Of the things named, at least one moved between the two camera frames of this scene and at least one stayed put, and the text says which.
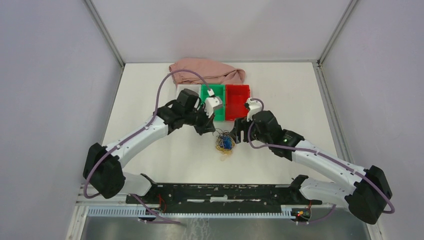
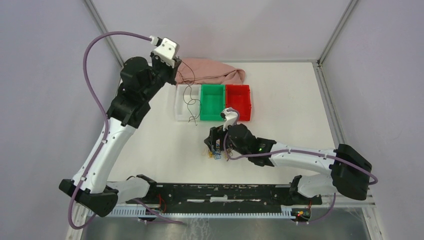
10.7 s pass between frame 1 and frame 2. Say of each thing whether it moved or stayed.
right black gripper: moved
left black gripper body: moved
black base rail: stayed
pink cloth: stayed
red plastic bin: stayed
